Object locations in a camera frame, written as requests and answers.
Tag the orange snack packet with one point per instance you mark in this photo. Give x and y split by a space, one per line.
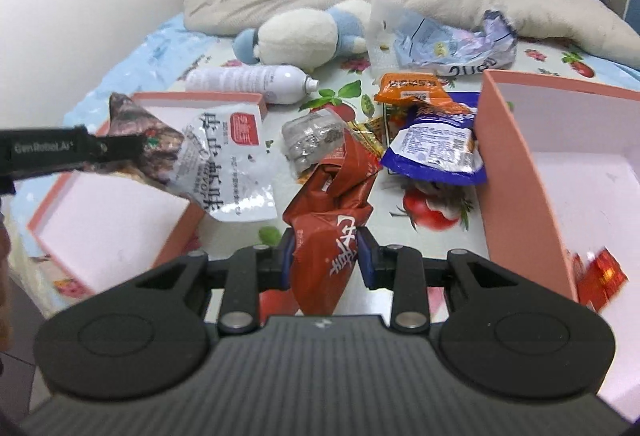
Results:
410 87

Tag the shiny red snack packet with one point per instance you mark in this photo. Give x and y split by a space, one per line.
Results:
600 278

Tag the white red-label snack packet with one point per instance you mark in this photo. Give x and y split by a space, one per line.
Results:
220 166

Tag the gold snack packet strip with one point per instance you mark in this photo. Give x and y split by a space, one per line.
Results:
367 136

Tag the crumpled clear plastic bag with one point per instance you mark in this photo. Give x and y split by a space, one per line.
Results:
430 41

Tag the blue white plush toy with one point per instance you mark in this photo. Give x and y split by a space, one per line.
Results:
295 33

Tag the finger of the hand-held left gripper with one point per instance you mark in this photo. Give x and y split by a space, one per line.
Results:
120 147

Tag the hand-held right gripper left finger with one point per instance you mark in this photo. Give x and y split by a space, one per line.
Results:
286 263

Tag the red-brown snack packet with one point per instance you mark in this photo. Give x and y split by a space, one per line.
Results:
325 206

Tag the white spray bottle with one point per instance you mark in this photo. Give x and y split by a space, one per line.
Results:
235 81

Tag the shallow pink box lid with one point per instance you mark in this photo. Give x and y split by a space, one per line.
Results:
110 226

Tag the floral plastic sheet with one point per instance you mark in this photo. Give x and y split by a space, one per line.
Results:
350 86

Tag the blue snack packet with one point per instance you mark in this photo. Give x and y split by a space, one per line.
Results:
435 146

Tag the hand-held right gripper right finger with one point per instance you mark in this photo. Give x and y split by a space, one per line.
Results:
365 263

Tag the deep pink cardboard box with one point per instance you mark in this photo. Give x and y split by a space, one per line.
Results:
515 196

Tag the clear silver snack packet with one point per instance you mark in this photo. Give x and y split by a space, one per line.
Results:
312 138

